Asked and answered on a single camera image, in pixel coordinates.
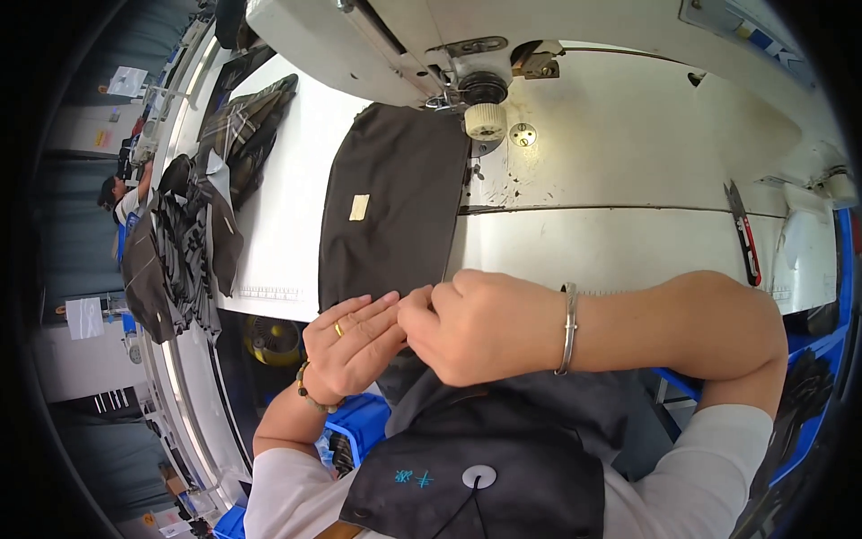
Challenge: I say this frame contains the white machine side cover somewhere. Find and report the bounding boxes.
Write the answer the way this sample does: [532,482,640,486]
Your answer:
[772,181,840,299]

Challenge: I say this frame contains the white industrial sewing machine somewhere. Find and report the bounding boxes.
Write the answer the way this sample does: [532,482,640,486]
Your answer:
[245,0,832,144]

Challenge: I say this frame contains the person's right hand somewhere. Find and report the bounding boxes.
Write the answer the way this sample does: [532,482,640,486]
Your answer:
[396,269,568,389]

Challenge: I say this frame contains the pile of dark striped fabric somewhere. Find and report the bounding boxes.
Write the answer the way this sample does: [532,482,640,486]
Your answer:
[120,154,245,346]

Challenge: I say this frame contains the brown bead bracelet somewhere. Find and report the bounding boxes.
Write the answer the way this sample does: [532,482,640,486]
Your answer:
[295,361,346,415]

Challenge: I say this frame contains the small blue crate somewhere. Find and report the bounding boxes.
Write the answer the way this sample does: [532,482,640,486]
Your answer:
[211,504,247,539]

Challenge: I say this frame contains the red black thread snips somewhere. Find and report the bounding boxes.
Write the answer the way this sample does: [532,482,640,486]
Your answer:
[723,180,763,288]

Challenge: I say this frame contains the white conveyor rail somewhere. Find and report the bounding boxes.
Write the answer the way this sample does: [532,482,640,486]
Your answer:
[137,20,255,520]

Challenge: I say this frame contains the person's body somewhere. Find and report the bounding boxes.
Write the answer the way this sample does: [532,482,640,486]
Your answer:
[243,387,775,539]

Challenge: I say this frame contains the white paper sign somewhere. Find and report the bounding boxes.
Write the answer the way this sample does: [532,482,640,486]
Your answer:
[65,297,106,342]

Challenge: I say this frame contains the yellow small fan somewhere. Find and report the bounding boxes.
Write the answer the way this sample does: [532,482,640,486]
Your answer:
[243,314,304,369]

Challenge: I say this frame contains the silver bangle bracelet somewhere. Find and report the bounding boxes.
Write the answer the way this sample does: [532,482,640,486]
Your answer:
[554,282,579,377]

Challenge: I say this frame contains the blue plastic crate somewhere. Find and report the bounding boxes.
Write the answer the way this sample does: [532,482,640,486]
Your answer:
[322,393,393,473]

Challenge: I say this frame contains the dark brown fabric piece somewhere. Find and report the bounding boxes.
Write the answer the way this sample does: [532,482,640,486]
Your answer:
[317,102,473,315]

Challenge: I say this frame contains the blue bin with dark fabric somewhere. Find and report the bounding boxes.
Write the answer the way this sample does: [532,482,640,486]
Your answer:
[733,208,858,539]

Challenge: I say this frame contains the dark grey cloth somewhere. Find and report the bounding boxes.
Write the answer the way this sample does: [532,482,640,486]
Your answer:
[376,350,676,482]

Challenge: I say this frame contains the pile of plaid fabric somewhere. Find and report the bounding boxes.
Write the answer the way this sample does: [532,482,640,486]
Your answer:
[195,73,300,211]

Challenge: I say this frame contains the person's left hand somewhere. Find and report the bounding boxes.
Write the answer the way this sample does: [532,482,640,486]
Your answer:
[302,291,409,398]

